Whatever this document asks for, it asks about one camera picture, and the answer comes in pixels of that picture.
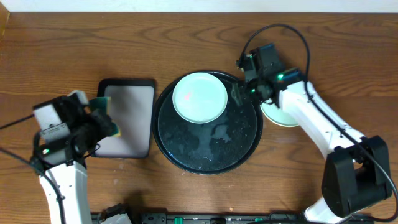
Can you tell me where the green yellow sponge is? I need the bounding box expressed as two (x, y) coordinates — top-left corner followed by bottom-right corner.
(89, 96), (121, 138)

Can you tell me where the mint green plate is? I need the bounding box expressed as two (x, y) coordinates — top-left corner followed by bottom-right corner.
(260, 102), (299, 128)
(172, 72), (228, 124)

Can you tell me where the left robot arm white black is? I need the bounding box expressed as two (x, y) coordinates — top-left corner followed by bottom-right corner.
(29, 90), (120, 223)

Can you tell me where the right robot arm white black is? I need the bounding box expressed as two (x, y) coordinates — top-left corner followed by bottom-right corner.
(233, 52), (397, 223)

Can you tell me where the rectangular black grey tray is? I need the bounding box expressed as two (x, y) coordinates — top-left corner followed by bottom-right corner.
(92, 78), (155, 159)

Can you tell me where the round black tray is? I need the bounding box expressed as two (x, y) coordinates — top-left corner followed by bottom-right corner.
(152, 81), (263, 175)

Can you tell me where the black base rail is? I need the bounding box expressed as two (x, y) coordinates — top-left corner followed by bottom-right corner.
(91, 203), (374, 224)

